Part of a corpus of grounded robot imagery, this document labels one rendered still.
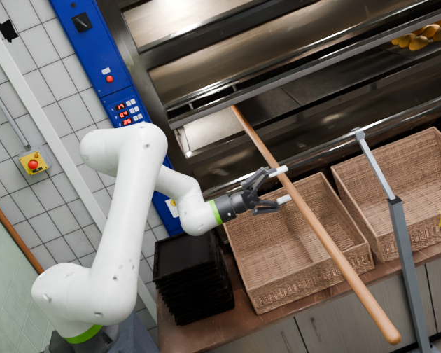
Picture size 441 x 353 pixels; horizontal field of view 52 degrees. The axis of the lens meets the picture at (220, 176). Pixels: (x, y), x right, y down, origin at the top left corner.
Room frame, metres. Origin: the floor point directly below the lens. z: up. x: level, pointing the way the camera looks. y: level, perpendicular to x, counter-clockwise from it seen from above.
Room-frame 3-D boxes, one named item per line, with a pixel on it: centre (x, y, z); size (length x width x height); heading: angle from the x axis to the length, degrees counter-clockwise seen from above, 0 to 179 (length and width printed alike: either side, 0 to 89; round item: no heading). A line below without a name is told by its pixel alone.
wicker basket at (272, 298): (1.69, -0.20, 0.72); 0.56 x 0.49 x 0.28; 89
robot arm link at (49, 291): (0.98, 0.48, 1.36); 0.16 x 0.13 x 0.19; 55
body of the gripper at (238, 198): (1.37, -0.05, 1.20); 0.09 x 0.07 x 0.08; 90
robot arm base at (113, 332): (0.98, 0.55, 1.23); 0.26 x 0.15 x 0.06; 90
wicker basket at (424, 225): (1.68, -0.79, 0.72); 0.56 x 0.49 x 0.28; 88
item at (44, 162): (1.92, 0.72, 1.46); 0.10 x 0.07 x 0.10; 89
